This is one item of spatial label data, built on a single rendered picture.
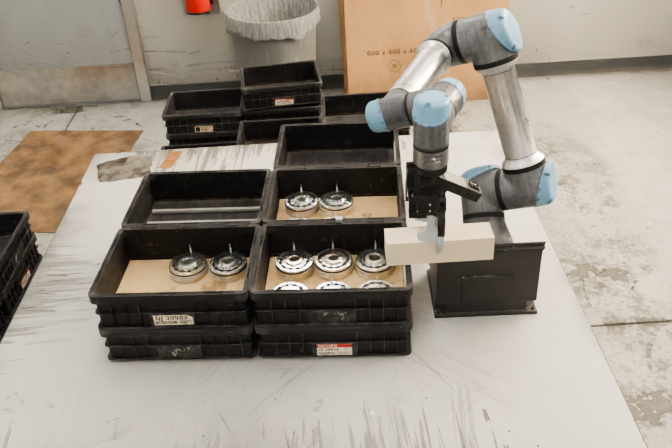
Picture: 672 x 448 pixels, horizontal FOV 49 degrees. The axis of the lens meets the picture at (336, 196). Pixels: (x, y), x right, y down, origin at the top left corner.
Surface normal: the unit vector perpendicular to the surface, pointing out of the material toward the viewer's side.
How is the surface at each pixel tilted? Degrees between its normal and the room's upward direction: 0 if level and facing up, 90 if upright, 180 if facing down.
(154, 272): 0
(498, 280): 90
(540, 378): 0
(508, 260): 90
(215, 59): 90
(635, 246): 0
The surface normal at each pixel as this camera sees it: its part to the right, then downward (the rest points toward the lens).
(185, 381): -0.05, -0.84
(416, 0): 0.04, 0.40
